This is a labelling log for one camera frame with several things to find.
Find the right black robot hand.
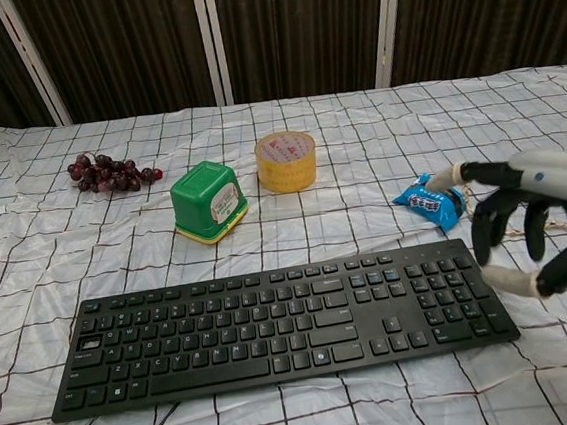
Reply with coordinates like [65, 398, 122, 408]
[424, 146, 567, 311]

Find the black computer keyboard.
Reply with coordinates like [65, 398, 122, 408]
[37, 233, 527, 425]

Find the blue snack packet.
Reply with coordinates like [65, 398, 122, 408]
[390, 169, 468, 240]

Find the yellow clear tape roll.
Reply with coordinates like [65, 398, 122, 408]
[253, 128, 320, 196]

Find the white checked tablecloth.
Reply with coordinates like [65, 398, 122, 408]
[0, 62, 567, 425]

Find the green plastic box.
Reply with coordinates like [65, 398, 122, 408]
[167, 158, 253, 248]

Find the dark red grape bunch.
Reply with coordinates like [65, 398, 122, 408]
[65, 144, 166, 199]

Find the beige braided rope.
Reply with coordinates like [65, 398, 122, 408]
[461, 170, 567, 262]

